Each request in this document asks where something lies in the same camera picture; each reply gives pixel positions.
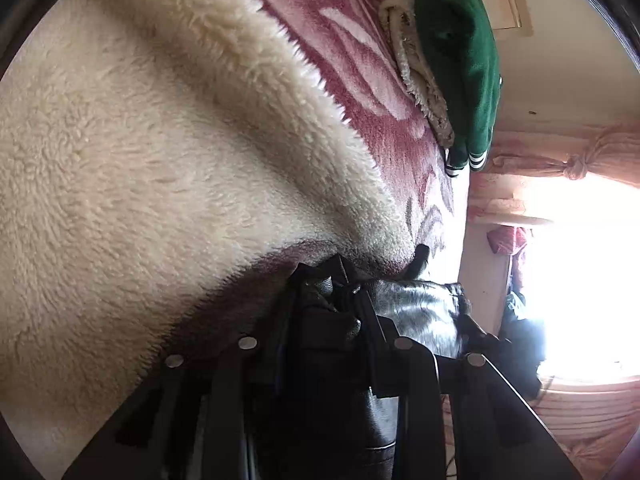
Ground black leather jacket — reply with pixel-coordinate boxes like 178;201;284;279
240;242;501;480

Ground folded green striped jacket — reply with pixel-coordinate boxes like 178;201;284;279
414;0;502;177

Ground floral plush bed blanket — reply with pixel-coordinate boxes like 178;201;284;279
1;0;466;479

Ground pink floral curtain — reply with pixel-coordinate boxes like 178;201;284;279
463;125;639;479

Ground pink clothes on windowsill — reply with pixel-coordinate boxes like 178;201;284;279
486;226;530;257

